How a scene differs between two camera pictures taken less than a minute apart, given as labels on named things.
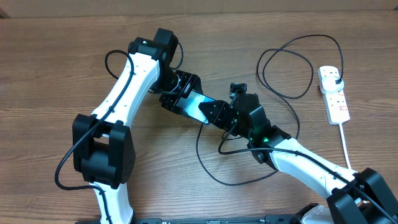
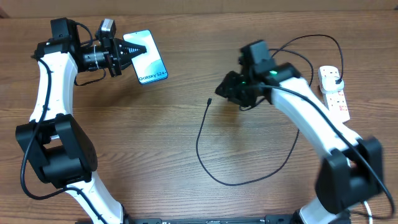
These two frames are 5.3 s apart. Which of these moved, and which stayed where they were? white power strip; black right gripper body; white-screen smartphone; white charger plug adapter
Moved: black right gripper body; white-screen smartphone
Stayed: white charger plug adapter; white power strip
